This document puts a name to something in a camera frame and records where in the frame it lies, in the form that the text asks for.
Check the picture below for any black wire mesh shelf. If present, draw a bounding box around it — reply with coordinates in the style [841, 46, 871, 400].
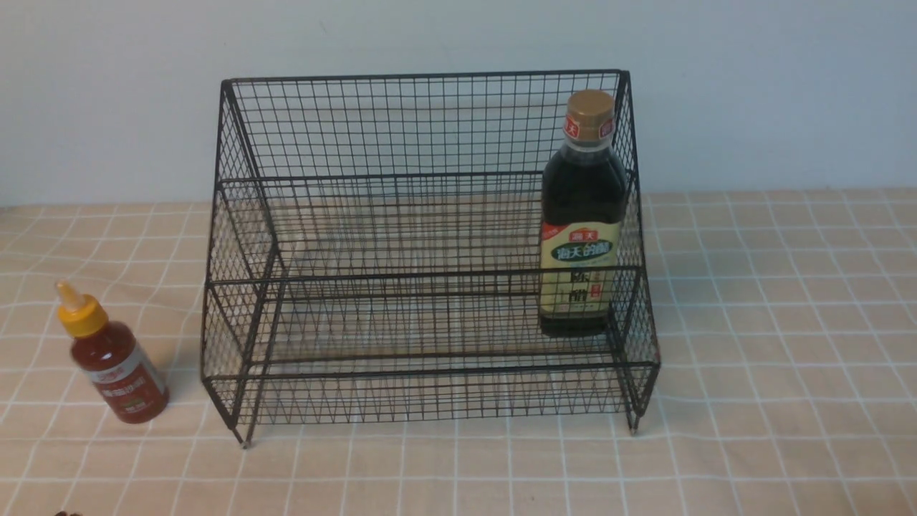
[200, 69, 662, 448]

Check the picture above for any beige checkered tablecloth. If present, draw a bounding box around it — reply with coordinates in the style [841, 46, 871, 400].
[1, 188, 916, 515]

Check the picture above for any red ketchup bottle yellow cap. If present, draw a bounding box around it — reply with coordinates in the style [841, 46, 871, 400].
[55, 280, 170, 424]

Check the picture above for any dark vinegar bottle gold cap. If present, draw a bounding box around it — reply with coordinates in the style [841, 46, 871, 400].
[538, 90, 628, 338]

